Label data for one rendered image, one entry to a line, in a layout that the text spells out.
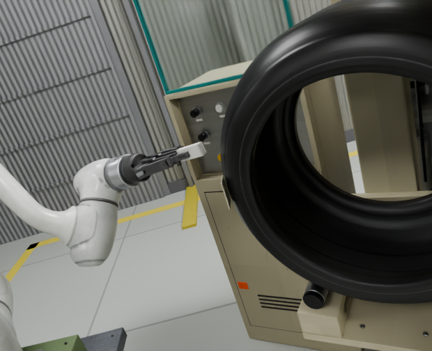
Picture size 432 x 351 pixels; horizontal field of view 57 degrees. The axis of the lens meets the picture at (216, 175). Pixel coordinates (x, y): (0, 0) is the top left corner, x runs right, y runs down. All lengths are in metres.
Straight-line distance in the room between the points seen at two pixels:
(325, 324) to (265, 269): 0.88
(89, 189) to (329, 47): 0.72
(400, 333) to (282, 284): 0.92
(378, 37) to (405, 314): 0.60
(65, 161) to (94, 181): 3.06
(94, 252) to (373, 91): 0.78
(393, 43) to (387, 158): 0.52
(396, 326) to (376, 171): 0.38
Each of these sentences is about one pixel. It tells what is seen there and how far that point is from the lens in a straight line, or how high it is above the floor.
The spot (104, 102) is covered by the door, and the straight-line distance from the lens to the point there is 3.87.
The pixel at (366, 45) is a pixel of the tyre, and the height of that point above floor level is 1.39.
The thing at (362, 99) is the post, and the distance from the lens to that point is 1.03.
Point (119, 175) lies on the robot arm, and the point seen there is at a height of 1.20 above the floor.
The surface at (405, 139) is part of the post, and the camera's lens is 1.06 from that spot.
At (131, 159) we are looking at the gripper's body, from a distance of 1.01.
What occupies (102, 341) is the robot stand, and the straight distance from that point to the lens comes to 1.46.
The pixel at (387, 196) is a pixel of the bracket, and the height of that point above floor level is 0.95.
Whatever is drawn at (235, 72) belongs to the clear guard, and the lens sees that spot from 1.43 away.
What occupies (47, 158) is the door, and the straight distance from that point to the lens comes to 4.19.
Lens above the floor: 1.49
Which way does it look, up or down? 21 degrees down
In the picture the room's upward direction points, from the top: 18 degrees counter-clockwise
